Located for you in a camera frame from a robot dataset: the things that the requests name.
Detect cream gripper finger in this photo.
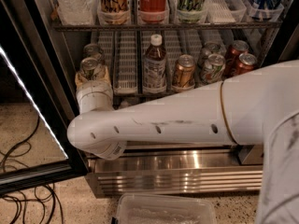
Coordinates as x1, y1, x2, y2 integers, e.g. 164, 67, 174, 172
75, 72, 88, 88
101, 65, 111, 84

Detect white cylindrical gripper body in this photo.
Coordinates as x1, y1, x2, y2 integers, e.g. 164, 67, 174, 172
76, 80, 113, 114

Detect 7up can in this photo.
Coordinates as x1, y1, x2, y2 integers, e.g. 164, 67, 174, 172
197, 41, 221, 68
83, 43, 106, 64
80, 57, 105, 80
200, 53, 225, 85

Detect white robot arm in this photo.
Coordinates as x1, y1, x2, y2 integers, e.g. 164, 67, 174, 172
67, 61, 299, 224

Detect empty white shelf tray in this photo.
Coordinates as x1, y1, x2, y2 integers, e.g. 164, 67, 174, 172
113, 32, 138, 95

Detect clear water bottle bottom shelf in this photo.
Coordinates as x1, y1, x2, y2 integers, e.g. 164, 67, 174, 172
119, 100, 132, 109

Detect clear water bottle shelf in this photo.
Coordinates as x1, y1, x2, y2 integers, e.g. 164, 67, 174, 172
119, 100, 132, 109
57, 0, 94, 25

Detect open fridge glass door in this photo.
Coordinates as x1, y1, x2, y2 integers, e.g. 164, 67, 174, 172
0, 0, 88, 195

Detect brown tea bottle middle shelf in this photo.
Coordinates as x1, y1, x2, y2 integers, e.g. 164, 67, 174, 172
142, 34, 166, 94

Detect gold tall can top shelf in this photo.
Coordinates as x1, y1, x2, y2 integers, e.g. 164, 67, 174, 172
99, 0, 129, 24

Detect clear water bottle top shelf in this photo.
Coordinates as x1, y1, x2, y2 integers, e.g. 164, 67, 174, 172
57, 0, 94, 25

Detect gold soda can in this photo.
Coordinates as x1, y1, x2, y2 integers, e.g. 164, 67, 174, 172
172, 54, 195, 92

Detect stainless fridge base grille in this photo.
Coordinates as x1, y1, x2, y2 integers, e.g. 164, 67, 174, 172
86, 143, 263, 198

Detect green tall can top shelf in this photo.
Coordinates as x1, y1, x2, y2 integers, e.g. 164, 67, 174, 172
177, 0, 205, 23

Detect rear red cola can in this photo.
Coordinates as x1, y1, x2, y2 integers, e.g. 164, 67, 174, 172
223, 40, 249, 77

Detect red cola can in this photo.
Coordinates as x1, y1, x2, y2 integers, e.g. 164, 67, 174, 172
223, 40, 249, 77
231, 53, 257, 77

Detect front red cola can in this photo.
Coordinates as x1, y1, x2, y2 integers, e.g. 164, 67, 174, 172
231, 53, 257, 77

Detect right sliding fridge door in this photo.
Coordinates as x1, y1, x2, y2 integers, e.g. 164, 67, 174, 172
262, 0, 299, 67

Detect red coca cola bottle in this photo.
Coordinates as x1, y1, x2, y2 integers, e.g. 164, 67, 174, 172
139, 0, 166, 23

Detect clear plastic bin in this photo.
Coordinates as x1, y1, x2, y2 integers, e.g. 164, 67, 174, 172
113, 193, 217, 224

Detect blue white drink pack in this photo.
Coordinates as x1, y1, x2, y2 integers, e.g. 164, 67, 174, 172
240, 0, 289, 21

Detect black cables on floor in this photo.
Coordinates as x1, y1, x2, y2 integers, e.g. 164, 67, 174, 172
0, 115, 64, 224

